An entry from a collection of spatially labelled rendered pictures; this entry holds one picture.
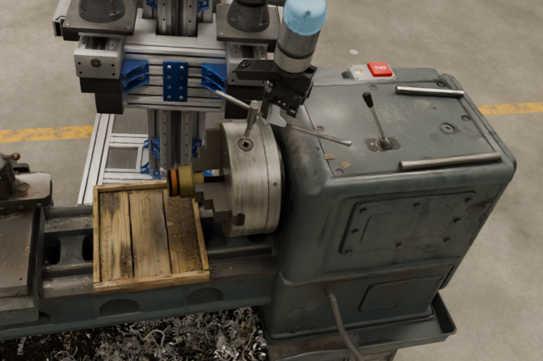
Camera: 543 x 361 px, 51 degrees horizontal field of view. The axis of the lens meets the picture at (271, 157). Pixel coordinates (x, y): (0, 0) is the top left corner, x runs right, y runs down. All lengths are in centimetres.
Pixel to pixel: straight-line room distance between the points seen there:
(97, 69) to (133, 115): 116
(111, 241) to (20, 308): 30
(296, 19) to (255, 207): 55
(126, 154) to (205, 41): 98
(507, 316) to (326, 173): 174
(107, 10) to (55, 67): 188
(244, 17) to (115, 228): 81
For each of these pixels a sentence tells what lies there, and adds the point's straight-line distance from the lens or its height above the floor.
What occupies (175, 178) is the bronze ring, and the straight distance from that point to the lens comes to 148.
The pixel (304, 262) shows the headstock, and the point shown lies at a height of 96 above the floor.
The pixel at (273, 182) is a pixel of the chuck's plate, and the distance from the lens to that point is 140.
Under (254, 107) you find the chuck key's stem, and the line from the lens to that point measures 128.
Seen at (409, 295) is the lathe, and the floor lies 70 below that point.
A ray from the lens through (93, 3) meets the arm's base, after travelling 197.
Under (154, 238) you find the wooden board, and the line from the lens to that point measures 164.
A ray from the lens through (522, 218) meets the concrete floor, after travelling 339.
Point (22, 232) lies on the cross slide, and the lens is 160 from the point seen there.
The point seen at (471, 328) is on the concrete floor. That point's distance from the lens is 280.
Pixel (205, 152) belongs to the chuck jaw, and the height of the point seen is 116.
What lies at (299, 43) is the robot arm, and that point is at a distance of 106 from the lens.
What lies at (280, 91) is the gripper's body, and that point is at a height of 149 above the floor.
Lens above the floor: 218
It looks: 43 degrees down
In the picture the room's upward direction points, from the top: 10 degrees clockwise
